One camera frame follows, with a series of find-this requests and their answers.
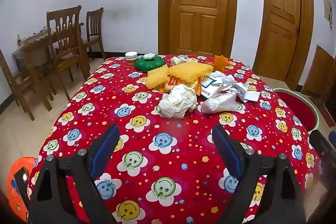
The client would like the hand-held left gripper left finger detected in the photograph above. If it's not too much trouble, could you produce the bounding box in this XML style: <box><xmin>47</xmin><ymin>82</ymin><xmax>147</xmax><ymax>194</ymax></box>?
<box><xmin>28</xmin><ymin>124</ymin><xmax>121</xmax><ymax>224</ymax></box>

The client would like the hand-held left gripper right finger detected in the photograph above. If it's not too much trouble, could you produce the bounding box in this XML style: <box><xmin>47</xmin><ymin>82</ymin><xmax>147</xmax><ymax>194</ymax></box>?
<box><xmin>212</xmin><ymin>124</ymin><xmax>307</xmax><ymax>224</ymax></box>

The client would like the red basin with green rim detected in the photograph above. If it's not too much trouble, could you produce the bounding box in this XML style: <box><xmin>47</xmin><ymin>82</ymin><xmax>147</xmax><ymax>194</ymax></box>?
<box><xmin>273</xmin><ymin>88</ymin><xmax>319</xmax><ymax>132</ymax></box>

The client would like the smooth white plastic bag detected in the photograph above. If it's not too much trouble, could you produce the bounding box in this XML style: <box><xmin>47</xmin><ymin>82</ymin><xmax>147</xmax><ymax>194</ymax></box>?
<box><xmin>201</xmin><ymin>92</ymin><xmax>240</xmax><ymax>114</ymax></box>

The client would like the white paper slip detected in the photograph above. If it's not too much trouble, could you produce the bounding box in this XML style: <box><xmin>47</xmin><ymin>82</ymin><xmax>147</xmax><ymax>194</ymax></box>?
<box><xmin>244</xmin><ymin>90</ymin><xmax>260</xmax><ymax>103</ymax></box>

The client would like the white box with blue print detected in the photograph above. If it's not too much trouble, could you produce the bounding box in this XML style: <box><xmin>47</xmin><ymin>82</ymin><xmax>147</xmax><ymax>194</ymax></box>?
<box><xmin>202</xmin><ymin>76</ymin><xmax>224</xmax><ymax>98</ymax></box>

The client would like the white paper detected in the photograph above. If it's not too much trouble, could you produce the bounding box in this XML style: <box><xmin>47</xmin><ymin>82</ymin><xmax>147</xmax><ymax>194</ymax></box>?
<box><xmin>214</xmin><ymin>71</ymin><xmax>250</xmax><ymax>102</ymax></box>

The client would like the orange snack packet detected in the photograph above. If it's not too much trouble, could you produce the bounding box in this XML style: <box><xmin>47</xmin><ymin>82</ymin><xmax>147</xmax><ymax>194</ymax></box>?
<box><xmin>196</xmin><ymin>76</ymin><xmax>210</xmax><ymax>98</ymax></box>

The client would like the large white plastic bag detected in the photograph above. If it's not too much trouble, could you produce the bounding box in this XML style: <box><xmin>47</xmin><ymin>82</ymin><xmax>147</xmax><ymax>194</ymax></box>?
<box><xmin>157</xmin><ymin>84</ymin><xmax>198</xmax><ymax>119</ymax></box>

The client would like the orange foam fruit net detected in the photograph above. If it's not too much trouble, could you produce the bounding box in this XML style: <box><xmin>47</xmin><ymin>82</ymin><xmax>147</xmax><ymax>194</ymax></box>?
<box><xmin>213</xmin><ymin>55</ymin><xmax>231</xmax><ymax>73</ymax></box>

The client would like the large yellow foam fruit net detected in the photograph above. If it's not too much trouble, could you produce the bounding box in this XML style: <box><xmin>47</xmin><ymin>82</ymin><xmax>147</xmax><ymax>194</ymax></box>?
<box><xmin>168</xmin><ymin>61</ymin><xmax>213</xmax><ymax>83</ymax></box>

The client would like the small yellow foam fruit net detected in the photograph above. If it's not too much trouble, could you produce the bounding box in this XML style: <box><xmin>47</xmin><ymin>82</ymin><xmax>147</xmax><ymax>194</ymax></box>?
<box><xmin>146</xmin><ymin>66</ymin><xmax>170</xmax><ymax>90</ymax></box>

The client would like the white toy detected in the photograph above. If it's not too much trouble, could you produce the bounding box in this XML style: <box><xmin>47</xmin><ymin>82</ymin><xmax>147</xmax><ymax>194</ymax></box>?
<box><xmin>171</xmin><ymin>55</ymin><xmax>196</xmax><ymax>66</ymax></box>

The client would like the red flower print tablecloth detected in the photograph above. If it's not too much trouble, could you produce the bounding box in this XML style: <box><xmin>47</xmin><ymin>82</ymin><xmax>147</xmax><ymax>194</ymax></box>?
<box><xmin>28</xmin><ymin>54</ymin><xmax>328</xmax><ymax>224</ymax></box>

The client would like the small wooden cabinet door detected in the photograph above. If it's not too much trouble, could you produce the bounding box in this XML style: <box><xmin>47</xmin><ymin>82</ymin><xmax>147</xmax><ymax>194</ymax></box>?
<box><xmin>302</xmin><ymin>45</ymin><xmax>336</xmax><ymax>101</ymax></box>

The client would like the black smartphone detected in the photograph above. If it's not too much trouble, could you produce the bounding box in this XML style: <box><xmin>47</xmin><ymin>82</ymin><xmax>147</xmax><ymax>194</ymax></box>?
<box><xmin>14</xmin><ymin>168</ymin><xmax>30</xmax><ymax>205</ymax></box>

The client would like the orange plastic stool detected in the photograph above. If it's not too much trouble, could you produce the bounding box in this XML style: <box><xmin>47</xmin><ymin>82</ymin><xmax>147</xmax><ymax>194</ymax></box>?
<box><xmin>7</xmin><ymin>157</ymin><xmax>37</xmax><ymax>222</ymax></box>

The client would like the green pumpkin shaped container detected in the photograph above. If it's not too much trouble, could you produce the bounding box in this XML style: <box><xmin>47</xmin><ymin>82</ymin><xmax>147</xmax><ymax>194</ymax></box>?
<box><xmin>135</xmin><ymin>52</ymin><xmax>166</xmax><ymax>73</ymax></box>

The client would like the white jar with red label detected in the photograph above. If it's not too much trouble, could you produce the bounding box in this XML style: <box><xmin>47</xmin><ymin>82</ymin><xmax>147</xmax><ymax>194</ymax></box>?
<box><xmin>125</xmin><ymin>51</ymin><xmax>139</xmax><ymax>68</ymax></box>

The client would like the tall wooden chair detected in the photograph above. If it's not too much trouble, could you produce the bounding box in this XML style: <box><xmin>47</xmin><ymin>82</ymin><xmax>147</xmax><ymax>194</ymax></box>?
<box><xmin>47</xmin><ymin>5</ymin><xmax>91</xmax><ymax>98</ymax></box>

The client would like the small wooden chair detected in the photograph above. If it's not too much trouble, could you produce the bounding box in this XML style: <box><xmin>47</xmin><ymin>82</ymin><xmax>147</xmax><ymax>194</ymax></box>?
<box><xmin>83</xmin><ymin>7</ymin><xmax>106</xmax><ymax>60</ymax></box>

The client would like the wooden door with latch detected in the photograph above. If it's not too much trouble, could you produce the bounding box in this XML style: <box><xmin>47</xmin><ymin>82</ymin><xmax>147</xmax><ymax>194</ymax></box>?
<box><xmin>253</xmin><ymin>0</ymin><xmax>315</xmax><ymax>83</ymax></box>

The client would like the wooden dining table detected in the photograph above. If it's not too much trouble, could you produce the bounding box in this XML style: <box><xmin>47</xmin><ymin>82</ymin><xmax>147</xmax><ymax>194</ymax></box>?
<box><xmin>12</xmin><ymin>22</ymin><xmax>84</xmax><ymax>75</ymax></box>

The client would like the wide wooden panel door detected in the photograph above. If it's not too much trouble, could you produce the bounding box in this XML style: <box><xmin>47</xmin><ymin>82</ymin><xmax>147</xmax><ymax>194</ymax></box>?
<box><xmin>158</xmin><ymin>0</ymin><xmax>238</xmax><ymax>56</ymax></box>

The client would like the wall poster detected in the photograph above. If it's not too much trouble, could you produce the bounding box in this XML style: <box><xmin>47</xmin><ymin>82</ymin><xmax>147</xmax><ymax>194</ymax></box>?
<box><xmin>322</xmin><ymin>0</ymin><xmax>333</xmax><ymax>21</ymax></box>

